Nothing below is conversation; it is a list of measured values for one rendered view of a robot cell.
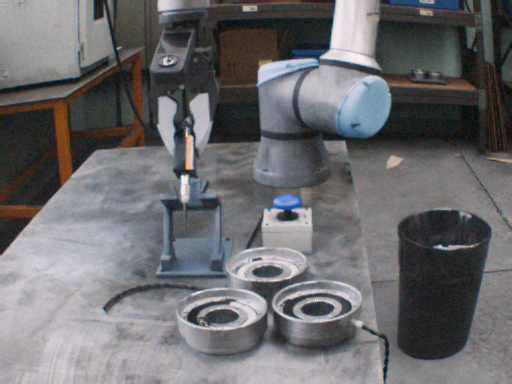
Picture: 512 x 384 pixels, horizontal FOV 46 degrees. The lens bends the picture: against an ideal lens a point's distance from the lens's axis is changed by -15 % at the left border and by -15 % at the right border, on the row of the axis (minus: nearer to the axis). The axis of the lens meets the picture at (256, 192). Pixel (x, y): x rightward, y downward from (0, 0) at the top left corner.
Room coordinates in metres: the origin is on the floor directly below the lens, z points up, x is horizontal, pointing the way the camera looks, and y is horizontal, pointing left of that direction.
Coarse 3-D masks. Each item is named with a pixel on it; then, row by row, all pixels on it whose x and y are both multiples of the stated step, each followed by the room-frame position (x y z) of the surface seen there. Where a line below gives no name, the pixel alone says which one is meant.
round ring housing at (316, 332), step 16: (288, 288) 0.74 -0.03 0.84; (304, 288) 0.75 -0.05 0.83; (320, 288) 0.75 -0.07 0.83; (336, 288) 0.74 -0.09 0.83; (352, 288) 0.72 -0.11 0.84; (272, 304) 0.70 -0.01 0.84; (304, 304) 0.71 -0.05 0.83; (320, 304) 0.72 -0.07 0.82; (336, 304) 0.70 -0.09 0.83; (352, 304) 0.70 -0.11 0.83; (288, 320) 0.66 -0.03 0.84; (304, 320) 0.65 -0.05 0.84; (320, 320) 0.65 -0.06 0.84; (336, 320) 0.65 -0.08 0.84; (352, 320) 0.66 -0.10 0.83; (288, 336) 0.67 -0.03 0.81; (304, 336) 0.65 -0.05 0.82; (320, 336) 0.65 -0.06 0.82; (336, 336) 0.65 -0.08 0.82
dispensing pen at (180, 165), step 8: (184, 120) 0.95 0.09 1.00; (184, 128) 0.94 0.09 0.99; (184, 136) 0.93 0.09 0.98; (176, 144) 0.91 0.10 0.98; (184, 144) 0.91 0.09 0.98; (176, 152) 0.90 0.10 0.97; (184, 152) 0.90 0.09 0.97; (176, 160) 0.89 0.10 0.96; (184, 160) 0.89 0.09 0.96; (176, 168) 0.89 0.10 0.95; (184, 168) 0.89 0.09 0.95; (176, 176) 0.91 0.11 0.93; (184, 176) 0.90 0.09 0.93; (184, 184) 0.89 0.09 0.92; (184, 192) 0.88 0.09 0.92; (184, 200) 0.88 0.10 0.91; (184, 208) 0.87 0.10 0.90; (184, 216) 0.87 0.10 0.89; (184, 224) 0.86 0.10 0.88; (184, 232) 0.86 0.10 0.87
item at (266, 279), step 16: (240, 256) 0.84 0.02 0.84; (256, 256) 0.86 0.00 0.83; (272, 256) 0.86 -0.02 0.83; (288, 256) 0.85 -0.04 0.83; (304, 256) 0.82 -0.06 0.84; (256, 272) 0.82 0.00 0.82; (272, 272) 0.83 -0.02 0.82; (288, 272) 0.80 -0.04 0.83; (304, 272) 0.78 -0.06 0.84; (256, 288) 0.76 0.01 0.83; (272, 288) 0.76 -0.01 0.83
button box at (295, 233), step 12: (264, 216) 0.96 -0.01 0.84; (276, 216) 0.96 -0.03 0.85; (288, 216) 0.95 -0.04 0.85; (300, 216) 0.96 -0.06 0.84; (264, 228) 0.92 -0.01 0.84; (276, 228) 0.92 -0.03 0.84; (288, 228) 0.92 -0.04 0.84; (300, 228) 0.92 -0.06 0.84; (312, 228) 0.95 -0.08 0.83; (264, 240) 0.92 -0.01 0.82; (276, 240) 0.92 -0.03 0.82; (288, 240) 0.92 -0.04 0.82; (300, 240) 0.92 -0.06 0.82
